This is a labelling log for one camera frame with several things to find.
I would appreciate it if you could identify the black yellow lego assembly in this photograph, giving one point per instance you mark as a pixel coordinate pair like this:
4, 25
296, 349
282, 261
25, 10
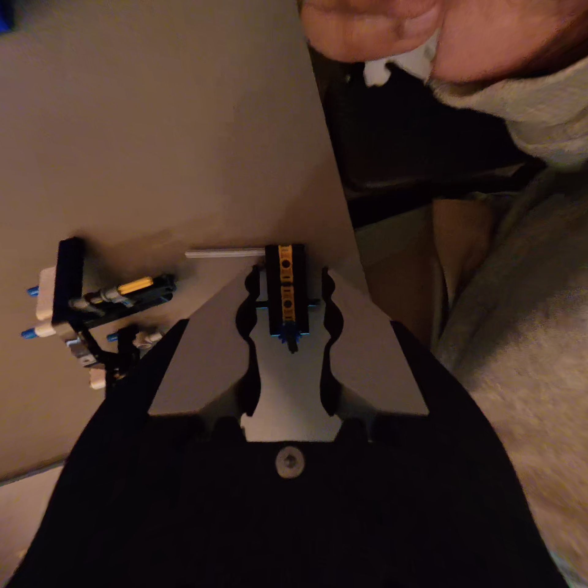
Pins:
285, 285

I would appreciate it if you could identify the person's right hand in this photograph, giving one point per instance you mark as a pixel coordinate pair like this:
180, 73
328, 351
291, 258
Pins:
482, 32

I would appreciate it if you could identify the person's grey sweatshirt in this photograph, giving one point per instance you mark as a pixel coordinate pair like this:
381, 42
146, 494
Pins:
528, 367

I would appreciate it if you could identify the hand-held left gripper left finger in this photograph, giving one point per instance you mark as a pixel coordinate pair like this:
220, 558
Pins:
206, 358

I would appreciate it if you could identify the large black lego assembly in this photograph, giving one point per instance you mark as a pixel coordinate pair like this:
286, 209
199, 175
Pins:
69, 275

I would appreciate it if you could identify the long grey lego axle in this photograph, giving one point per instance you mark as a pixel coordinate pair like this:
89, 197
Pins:
220, 253

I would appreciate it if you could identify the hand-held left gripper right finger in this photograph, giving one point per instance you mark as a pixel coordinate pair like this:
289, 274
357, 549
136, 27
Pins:
372, 363

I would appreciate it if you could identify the person's beige trousers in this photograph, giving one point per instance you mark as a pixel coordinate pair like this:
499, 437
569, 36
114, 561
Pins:
464, 239

